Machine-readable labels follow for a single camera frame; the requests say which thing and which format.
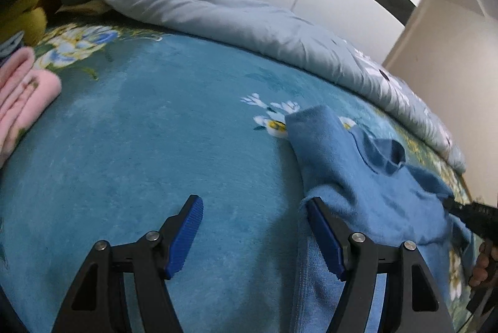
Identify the blue fleece sweater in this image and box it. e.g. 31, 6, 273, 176
285, 106, 473, 332

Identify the person's right hand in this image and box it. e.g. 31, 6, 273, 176
468, 242, 497, 288

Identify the teal floral bed blanket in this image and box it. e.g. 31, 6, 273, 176
1, 21, 470, 332

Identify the folded pink garment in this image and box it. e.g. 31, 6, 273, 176
0, 47, 62, 164

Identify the grey-blue daisy quilt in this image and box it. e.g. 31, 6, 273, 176
102, 0, 466, 173

